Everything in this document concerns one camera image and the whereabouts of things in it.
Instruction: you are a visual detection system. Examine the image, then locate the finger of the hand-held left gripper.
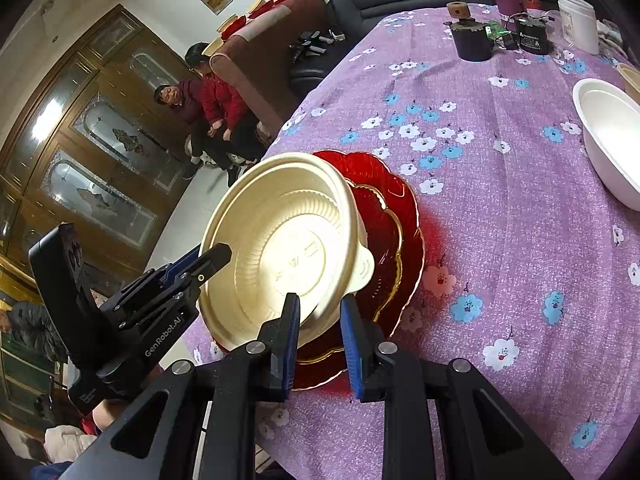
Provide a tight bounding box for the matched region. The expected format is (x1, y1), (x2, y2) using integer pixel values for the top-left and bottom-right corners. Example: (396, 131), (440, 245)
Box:
(112, 243), (233, 311)
(147, 247), (201, 283)

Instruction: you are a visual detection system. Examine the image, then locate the large red glass plate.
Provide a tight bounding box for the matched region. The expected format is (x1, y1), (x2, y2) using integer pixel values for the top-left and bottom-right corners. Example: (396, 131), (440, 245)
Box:
(207, 149), (426, 392)

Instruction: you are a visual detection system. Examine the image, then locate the black printed canister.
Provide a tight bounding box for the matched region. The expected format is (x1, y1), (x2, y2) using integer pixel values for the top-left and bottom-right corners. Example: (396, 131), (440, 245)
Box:
(515, 16), (552, 55)

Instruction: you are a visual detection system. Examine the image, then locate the cream plastic bowl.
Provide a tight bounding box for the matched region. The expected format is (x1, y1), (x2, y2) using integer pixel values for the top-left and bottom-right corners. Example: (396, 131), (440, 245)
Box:
(616, 62), (640, 106)
(197, 152), (376, 352)

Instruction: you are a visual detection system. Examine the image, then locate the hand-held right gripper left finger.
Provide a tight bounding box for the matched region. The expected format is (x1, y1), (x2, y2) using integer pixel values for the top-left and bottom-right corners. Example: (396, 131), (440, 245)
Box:
(65, 292), (302, 480)

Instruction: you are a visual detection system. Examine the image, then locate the white foam bowl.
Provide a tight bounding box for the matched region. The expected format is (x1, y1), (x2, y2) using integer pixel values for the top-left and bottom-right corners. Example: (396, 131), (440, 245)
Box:
(571, 78), (640, 199)

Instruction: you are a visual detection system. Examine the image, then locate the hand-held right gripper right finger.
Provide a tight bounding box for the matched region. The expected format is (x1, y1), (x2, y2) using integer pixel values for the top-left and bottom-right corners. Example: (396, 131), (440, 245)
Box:
(340, 296), (576, 480)

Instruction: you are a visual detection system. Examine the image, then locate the purple floral tablecloth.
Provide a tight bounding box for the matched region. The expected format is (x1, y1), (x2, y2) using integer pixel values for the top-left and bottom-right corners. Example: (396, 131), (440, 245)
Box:
(182, 4), (640, 480)

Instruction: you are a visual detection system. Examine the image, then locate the small red gold-rimmed plate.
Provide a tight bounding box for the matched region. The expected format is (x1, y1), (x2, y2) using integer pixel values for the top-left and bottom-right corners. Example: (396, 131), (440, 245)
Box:
(295, 184), (405, 365)

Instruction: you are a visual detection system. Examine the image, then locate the black devices pile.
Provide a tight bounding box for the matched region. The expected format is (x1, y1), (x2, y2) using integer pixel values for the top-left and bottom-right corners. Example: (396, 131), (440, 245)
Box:
(290, 30), (346, 63)

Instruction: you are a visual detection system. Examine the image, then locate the brown armchair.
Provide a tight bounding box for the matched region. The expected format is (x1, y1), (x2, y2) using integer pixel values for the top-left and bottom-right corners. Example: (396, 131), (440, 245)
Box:
(209, 0), (331, 136)

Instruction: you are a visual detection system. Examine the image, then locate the white padded garment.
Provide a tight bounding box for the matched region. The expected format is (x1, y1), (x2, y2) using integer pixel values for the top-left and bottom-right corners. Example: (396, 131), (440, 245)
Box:
(44, 424), (98, 463)

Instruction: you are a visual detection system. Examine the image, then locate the black jar with cork knob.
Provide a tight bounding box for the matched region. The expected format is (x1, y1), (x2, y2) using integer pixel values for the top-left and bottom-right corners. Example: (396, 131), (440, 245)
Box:
(445, 2), (496, 62)

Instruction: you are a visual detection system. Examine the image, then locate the white plastic jar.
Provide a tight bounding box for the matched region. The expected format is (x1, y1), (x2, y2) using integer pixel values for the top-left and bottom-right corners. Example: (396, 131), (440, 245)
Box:
(556, 0), (600, 56)

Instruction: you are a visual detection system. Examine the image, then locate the red and cream dish pile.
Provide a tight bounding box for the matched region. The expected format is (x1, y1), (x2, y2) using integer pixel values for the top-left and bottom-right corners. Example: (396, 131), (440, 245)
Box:
(202, 0), (296, 58)

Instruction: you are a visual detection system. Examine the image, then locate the wooden glass-door cabinet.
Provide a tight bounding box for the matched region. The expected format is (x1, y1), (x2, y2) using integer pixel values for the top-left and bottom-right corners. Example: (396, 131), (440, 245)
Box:
(0, 4), (211, 411)

